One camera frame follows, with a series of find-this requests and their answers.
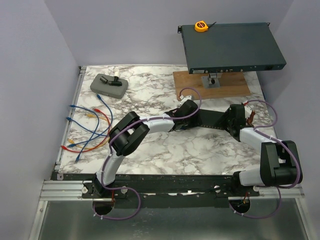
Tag red-brown handle tool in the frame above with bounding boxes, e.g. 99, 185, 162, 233
246, 110, 256, 126

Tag black TP-Link network switch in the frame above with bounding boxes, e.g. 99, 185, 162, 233
197, 109, 228, 130

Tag yellow ethernet cable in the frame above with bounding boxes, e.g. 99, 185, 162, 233
67, 113, 112, 151

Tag red ethernet cable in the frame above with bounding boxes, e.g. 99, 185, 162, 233
61, 108, 112, 153

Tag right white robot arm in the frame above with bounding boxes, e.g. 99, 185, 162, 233
222, 104, 303, 196

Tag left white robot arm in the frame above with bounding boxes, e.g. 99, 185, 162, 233
92, 99, 201, 198

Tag grey metal stand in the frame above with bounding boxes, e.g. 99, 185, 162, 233
201, 73, 222, 89

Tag wooden board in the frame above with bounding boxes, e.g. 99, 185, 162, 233
173, 71, 251, 100

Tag dark green rack unit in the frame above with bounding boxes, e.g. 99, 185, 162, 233
177, 22, 287, 74

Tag grey case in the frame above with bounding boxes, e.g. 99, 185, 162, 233
90, 73, 129, 99

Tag black T-shaped fitting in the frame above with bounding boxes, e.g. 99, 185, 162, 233
99, 75, 123, 87

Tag yellow tape measure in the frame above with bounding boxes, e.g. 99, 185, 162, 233
194, 20, 217, 33

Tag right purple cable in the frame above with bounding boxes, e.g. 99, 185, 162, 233
229, 99, 301, 219

